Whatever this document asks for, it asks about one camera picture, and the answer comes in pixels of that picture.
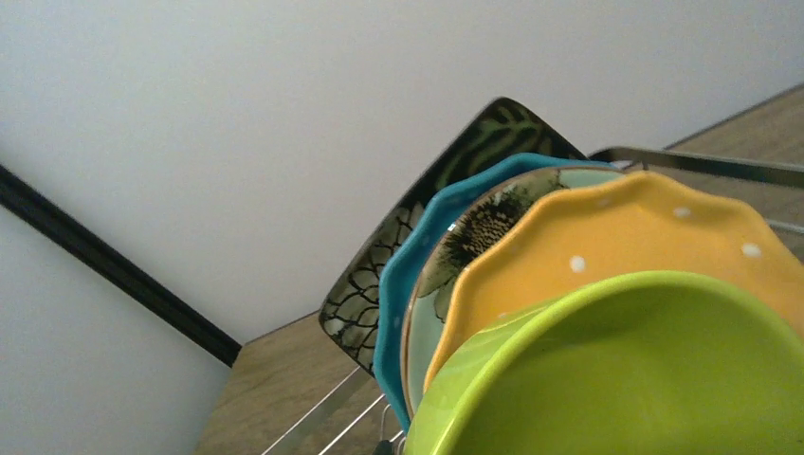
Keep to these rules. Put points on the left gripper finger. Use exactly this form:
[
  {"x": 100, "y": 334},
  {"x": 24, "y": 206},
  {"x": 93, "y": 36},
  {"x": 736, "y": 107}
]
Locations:
[{"x": 384, "y": 447}]

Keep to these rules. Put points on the light blue floral plate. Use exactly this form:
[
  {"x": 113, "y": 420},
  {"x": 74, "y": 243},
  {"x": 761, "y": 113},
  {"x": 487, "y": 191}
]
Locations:
[{"x": 476, "y": 230}]

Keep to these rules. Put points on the yellow-green small bowl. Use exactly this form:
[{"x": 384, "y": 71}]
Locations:
[{"x": 643, "y": 363}]

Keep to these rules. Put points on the orange plate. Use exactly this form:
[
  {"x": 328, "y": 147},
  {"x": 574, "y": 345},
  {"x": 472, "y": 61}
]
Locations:
[{"x": 639, "y": 222}]

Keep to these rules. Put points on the metal wire dish rack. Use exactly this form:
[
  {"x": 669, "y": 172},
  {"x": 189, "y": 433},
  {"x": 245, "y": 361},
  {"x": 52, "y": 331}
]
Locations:
[{"x": 703, "y": 166}]

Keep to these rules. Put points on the left black frame post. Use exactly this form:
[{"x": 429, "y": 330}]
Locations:
[{"x": 29, "y": 205}]

